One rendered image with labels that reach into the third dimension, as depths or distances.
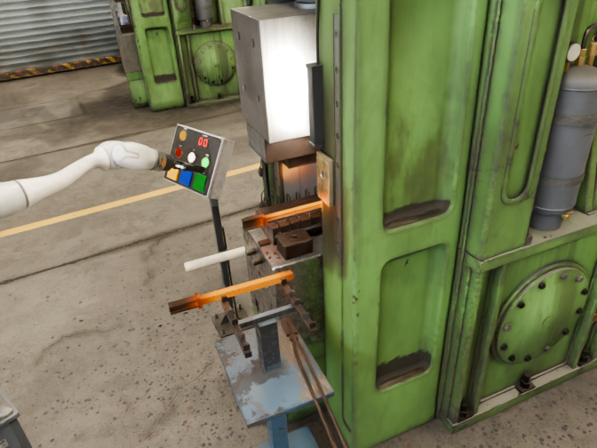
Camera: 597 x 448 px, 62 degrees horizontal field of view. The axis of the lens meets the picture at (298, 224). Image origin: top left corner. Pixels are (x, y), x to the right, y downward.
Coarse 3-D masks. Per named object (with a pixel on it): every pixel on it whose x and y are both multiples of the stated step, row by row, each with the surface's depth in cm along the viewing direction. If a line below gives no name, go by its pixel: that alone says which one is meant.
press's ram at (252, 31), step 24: (240, 24) 168; (264, 24) 152; (288, 24) 155; (312, 24) 158; (240, 48) 175; (264, 48) 156; (288, 48) 159; (312, 48) 162; (240, 72) 182; (264, 72) 159; (288, 72) 163; (240, 96) 190; (264, 96) 164; (288, 96) 166; (264, 120) 170; (288, 120) 171
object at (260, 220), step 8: (296, 208) 205; (304, 208) 205; (312, 208) 206; (256, 216) 199; (264, 216) 199; (272, 216) 200; (280, 216) 202; (248, 224) 198; (256, 224) 200; (264, 224) 199
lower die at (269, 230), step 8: (296, 200) 217; (304, 200) 216; (312, 200) 214; (320, 200) 213; (264, 208) 212; (272, 208) 212; (280, 208) 209; (288, 208) 209; (320, 208) 206; (288, 216) 201; (296, 216) 203; (304, 216) 202; (312, 216) 202; (272, 224) 198; (280, 224) 198; (288, 224) 198; (296, 224) 199; (304, 224) 200; (272, 232) 196; (312, 232) 204; (272, 240) 199
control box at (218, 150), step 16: (176, 128) 243; (192, 128) 236; (176, 144) 242; (192, 144) 235; (208, 144) 228; (224, 144) 225; (224, 160) 228; (208, 176) 227; (224, 176) 231; (208, 192) 227
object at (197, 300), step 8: (288, 272) 173; (256, 280) 170; (264, 280) 170; (272, 280) 170; (280, 280) 171; (288, 280) 173; (224, 288) 167; (232, 288) 167; (240, 288) 167; (248, 288) 168; (256, 288) 169; (192, 296) 164; (200, 296) 164; (208, 296) 164; (216, 296) 164; (232, 296) 167; (168, 304) 161; (176, 304) 161; (184, 304) 161; (192, 304) 163; (200, 304) 162; (176, 312) 161
